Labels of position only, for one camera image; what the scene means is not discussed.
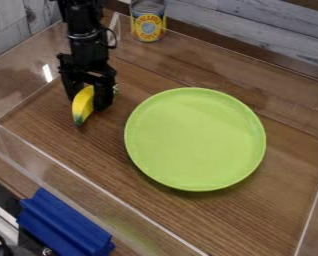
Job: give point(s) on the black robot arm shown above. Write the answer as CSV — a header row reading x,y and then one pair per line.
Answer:
x,y
82,15

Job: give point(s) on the yellow labelled tin can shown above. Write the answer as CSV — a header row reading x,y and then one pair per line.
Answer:
x,y
148,19

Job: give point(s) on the clear acrylic enclosure wall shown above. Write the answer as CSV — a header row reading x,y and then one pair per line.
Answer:
x,y
263,217

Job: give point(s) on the yellow toy banana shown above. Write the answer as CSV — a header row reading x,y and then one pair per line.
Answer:
x,y
84,105

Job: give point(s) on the green round plate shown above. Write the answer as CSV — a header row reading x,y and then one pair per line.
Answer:
x,y
196,139

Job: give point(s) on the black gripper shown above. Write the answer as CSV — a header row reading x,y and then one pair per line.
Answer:
x,y
85,65

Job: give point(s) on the blue plastic clamp block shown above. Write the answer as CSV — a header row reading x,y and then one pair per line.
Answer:
x,y
62,228

